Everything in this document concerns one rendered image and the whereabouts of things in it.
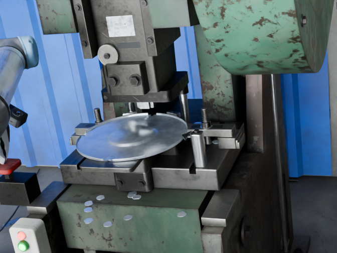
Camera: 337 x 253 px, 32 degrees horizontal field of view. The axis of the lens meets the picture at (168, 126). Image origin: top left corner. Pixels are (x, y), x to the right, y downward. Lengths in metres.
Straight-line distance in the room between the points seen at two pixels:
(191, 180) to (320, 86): 1.30
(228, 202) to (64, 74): 1.78
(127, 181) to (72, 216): 0.18
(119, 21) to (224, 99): 0.43
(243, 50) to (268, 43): 0.06
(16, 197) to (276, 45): 0.82
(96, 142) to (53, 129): 1.68
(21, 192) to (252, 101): 0.71
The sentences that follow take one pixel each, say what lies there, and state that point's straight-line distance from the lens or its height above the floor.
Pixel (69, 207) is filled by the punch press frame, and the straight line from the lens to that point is 1.57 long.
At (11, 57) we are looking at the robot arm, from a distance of 1.30.
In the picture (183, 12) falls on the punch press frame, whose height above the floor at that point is 1.09.
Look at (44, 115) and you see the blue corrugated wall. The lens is 3.22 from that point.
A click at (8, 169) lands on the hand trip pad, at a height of 0.74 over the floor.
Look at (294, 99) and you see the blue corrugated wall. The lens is 2.69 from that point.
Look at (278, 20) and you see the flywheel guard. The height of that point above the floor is 1.11.
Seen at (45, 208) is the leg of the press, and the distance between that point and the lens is 1.57.
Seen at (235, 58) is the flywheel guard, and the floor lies 1.02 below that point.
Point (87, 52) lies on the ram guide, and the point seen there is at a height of 1.01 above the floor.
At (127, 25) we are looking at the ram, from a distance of 1.46.
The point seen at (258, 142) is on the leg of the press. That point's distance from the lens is 1.78.
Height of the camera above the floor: 1.36
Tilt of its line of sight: 22 degrees down
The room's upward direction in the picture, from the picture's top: 9 degrees counter-clockwise
